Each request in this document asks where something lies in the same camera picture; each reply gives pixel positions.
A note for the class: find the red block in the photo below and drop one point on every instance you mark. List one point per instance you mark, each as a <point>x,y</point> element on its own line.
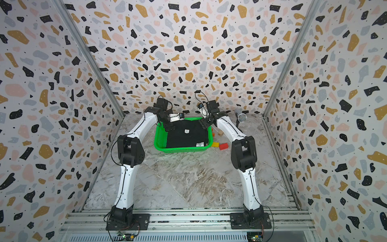
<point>223,146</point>

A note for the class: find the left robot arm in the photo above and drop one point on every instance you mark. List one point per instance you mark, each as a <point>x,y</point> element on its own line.
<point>131,154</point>

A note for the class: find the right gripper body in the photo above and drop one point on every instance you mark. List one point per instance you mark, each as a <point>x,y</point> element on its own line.
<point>206,122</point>

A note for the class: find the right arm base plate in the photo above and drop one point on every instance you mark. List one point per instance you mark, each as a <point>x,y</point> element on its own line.
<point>241,221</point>

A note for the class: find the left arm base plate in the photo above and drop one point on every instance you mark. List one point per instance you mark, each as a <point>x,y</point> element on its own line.
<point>132,222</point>

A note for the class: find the green plastic basket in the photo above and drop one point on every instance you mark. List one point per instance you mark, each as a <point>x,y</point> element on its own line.
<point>161,139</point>

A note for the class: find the black t-shirt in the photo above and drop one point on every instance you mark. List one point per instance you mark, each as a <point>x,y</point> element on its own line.
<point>187,133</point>

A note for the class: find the black stand with mirror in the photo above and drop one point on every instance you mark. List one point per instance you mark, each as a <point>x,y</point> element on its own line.
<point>240,117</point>

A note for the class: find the left corner aluminium post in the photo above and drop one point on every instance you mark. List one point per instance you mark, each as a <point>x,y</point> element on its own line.
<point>66,17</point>

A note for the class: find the aluminium rail frame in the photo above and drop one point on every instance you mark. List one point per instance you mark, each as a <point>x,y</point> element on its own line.
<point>191,225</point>

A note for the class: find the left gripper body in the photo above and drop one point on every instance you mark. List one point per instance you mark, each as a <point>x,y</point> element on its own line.
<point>167,123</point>

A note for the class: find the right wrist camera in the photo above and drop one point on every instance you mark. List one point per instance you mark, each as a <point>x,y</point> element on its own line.
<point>202,110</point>

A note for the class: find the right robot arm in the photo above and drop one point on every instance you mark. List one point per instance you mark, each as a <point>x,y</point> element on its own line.
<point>243,156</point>

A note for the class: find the right corner aluminium post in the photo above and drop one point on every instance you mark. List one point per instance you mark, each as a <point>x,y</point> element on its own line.
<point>293,53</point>

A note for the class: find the corner aluminium post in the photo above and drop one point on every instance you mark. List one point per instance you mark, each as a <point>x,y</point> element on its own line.
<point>293,53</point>
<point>66,17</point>

